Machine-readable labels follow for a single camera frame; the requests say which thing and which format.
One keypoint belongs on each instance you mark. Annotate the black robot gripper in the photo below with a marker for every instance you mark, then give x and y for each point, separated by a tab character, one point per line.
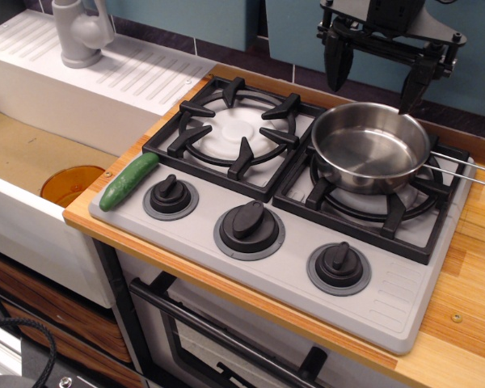
400	31

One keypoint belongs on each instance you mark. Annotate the stainless steel pan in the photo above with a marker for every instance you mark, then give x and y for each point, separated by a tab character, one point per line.
371	149

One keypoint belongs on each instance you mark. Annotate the green toy pickle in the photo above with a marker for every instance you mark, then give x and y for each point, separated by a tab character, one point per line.
127	180

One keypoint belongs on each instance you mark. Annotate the black right stove knob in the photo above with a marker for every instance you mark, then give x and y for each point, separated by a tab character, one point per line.
339	269

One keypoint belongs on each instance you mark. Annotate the black stove knob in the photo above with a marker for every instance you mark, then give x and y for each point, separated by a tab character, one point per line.
170	199
339	269
249	232

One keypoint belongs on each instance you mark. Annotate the black middle stove knob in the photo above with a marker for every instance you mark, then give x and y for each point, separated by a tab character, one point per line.
249	232

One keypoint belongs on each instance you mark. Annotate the grey toy stove top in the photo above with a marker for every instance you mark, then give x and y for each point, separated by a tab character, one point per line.
388	312

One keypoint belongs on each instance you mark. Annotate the black left stove knob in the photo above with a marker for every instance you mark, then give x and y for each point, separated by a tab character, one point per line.
170	199

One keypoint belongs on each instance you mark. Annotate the black left burner grate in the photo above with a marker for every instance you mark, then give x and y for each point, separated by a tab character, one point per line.
231	139

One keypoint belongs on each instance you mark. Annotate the black burner grate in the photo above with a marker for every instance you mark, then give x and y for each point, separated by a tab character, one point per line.
409	223
231	139

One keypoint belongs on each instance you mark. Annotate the black right burner grate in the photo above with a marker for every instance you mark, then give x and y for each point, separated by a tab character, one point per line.
409	223

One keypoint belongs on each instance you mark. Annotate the grey toy faucet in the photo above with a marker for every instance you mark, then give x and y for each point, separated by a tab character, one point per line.
82	36

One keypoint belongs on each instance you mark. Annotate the toy oven door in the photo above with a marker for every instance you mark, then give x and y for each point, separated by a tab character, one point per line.
210	342

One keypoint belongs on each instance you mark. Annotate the orange plastic bowl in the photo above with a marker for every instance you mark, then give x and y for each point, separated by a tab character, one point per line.
67	185

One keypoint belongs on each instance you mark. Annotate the white toy sink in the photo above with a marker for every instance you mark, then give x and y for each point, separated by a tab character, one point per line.
53	117

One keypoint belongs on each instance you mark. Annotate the wooden drawer front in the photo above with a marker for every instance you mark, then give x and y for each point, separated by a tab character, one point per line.
87	335

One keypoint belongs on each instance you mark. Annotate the black oven door handle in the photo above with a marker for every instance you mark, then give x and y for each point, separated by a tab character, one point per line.
156	295

